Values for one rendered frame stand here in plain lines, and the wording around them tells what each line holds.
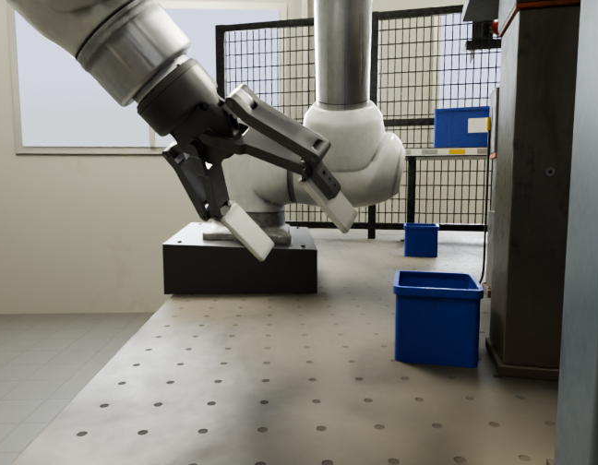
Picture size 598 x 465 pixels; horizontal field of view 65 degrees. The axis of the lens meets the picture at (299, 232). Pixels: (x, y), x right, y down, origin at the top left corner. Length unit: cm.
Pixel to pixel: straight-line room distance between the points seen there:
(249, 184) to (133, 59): 55
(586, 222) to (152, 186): 323
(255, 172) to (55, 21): 56
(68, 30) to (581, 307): 43
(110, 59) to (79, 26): 3
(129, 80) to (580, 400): 41
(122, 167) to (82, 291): 93
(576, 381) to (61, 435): 39
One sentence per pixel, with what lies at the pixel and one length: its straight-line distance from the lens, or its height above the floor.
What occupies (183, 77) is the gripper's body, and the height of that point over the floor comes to 100.
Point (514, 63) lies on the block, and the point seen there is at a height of 103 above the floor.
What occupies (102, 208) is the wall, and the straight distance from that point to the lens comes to 354.
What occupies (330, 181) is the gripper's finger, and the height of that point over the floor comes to 91.
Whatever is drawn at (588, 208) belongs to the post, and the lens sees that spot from 33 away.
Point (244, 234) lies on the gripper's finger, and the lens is 54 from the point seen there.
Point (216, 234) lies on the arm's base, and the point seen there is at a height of 81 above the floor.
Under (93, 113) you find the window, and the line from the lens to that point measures 356.
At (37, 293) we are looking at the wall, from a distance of 381.
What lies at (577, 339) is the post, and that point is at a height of 81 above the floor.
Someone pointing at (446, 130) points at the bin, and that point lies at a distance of 165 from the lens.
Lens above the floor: 91
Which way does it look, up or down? 6 degrees down
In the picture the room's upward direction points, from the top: straight up
